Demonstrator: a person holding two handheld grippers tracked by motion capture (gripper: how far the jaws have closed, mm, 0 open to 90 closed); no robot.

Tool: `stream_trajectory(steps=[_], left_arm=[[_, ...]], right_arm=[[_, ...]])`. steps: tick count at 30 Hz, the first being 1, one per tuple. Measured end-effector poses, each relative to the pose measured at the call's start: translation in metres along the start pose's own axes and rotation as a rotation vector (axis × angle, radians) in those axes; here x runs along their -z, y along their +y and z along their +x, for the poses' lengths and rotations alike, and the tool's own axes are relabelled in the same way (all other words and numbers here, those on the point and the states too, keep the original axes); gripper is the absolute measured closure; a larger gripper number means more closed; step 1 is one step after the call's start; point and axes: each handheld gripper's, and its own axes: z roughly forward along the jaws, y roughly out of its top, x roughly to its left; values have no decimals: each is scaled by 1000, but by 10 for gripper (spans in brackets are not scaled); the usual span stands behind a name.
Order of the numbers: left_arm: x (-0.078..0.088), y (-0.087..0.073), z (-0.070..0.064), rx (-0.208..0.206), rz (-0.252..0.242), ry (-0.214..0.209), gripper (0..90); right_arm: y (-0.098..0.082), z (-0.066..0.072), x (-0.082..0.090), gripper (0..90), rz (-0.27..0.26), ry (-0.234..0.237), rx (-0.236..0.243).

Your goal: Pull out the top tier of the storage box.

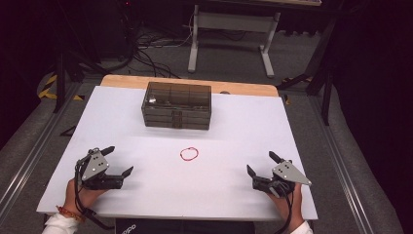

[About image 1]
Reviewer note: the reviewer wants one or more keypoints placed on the small dark round cap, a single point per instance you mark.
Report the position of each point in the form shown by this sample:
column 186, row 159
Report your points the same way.
column 225, row 93

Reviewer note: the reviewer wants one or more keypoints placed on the wooden table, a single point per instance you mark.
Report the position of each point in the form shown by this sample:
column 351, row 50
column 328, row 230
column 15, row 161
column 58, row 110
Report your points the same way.
column 130, row 81

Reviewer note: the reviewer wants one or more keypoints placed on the black metal stand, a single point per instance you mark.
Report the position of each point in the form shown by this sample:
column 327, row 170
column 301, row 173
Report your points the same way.
column 59, row 84
column 326, row 97

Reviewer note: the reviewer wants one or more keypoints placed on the white table board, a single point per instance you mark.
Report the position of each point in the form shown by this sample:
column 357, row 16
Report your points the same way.
column 227, row 146

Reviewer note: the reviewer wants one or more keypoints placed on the brown transparent storage box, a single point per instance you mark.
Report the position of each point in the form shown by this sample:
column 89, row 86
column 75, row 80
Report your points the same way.
column 177, row 97

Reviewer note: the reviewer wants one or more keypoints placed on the grey metal floor rail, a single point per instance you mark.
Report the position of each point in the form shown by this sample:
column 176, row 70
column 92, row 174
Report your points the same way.
column 341, row 169
column 32, row 159

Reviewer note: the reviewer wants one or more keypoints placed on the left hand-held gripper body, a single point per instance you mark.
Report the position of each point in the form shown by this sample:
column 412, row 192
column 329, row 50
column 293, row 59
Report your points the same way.
column 95, row 169

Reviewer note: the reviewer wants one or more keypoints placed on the black box white lettering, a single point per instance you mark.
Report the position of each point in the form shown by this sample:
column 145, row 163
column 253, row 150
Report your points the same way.
column 195, row 227

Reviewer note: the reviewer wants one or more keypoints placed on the person's left hand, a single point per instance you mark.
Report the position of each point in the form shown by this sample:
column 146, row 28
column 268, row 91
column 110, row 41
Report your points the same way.
column 76, row 196

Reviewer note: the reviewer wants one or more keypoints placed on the yellow black floor tape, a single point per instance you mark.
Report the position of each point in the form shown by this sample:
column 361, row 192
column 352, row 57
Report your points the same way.
column 48, row 94

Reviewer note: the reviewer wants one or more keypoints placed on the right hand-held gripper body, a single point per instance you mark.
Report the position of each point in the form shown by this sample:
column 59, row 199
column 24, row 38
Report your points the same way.
column 287, row 172

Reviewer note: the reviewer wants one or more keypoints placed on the person's right hand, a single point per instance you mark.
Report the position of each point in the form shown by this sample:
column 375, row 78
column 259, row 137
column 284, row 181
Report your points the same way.
column 293, row 208

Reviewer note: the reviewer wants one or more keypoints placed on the white metal desk frame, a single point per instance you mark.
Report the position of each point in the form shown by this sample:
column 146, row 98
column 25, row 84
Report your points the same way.
column 233, row 22

